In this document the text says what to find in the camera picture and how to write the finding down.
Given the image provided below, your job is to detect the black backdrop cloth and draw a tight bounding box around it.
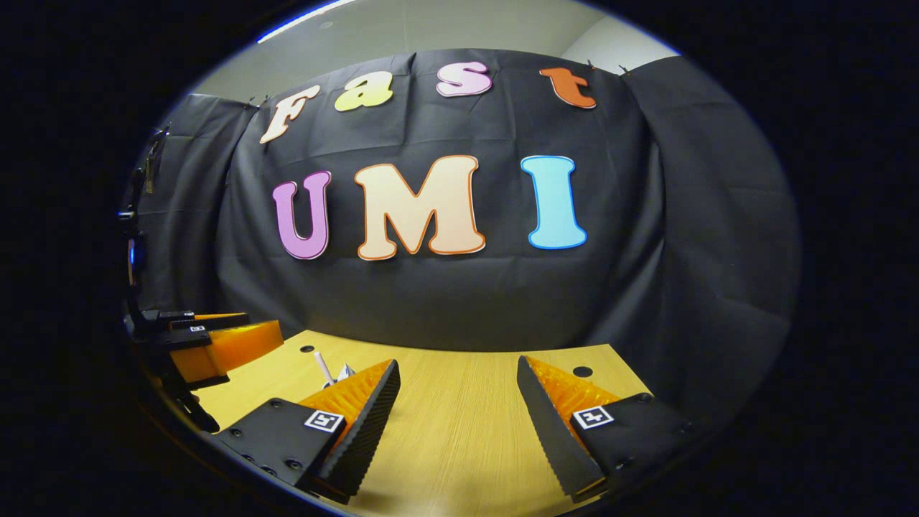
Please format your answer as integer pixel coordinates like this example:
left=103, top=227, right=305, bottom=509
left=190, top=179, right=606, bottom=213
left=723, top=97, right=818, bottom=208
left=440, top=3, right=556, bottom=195
left=118, top=49, right=801, bottom=446

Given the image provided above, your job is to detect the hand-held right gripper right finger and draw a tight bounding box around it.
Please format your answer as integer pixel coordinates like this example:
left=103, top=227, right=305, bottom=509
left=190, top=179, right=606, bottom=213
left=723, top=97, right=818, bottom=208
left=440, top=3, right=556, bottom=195
left=516, top=355, right=703, bottom=504

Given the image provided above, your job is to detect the wooden desktop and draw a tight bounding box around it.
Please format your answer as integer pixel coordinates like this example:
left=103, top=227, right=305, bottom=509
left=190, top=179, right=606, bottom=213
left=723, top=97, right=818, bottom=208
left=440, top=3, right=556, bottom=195
left=194, top=330, right=654, bottom=517

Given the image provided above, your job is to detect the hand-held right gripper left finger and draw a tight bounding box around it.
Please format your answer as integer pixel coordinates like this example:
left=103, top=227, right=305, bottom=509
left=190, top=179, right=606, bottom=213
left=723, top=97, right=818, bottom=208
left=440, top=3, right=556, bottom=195
left=214, top=358, right=402, bottom=505

